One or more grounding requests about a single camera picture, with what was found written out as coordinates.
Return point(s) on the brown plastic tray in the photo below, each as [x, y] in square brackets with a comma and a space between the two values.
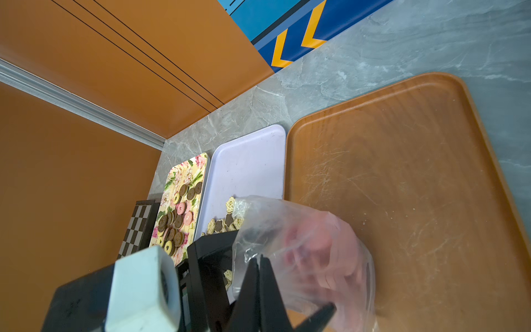
[411, 169]

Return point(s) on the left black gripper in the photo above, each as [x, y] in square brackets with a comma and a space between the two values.
[205, 303]

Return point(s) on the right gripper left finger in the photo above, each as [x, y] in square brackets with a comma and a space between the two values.
[246, 313]

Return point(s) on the floral pattern tray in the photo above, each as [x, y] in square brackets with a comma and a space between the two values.
[190, 171]

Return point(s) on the ziploc bag pink cookies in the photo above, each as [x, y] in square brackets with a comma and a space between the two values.
[316, 258]

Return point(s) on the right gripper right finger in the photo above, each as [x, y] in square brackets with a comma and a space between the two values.
[273, 315]

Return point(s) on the black white checkerboard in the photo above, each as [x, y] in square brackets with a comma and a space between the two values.
[140, 228]

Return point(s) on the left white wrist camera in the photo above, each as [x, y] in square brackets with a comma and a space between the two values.
[140, 292]

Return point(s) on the poured mixed cookies pile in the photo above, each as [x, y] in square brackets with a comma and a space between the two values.
[228, 223]

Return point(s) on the lavender plastic tray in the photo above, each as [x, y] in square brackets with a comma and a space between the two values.
[252, 165]

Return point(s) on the poured ring cookies pile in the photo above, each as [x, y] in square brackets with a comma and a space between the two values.
[177, 219]

